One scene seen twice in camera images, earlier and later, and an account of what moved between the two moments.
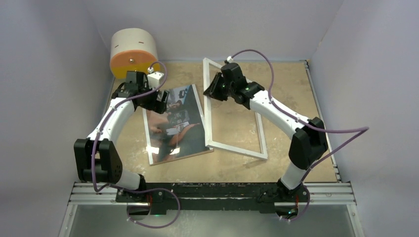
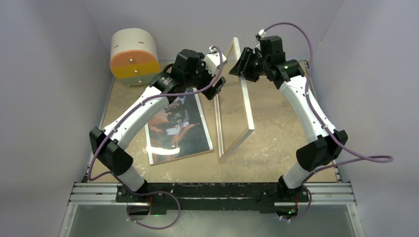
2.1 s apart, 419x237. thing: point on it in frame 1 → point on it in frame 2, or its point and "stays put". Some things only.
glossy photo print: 179,133 stays put
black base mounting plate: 215,197 stays put
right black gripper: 213,91 → 242,68
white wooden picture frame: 264,154 → 221,158
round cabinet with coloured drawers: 132,50 stays put
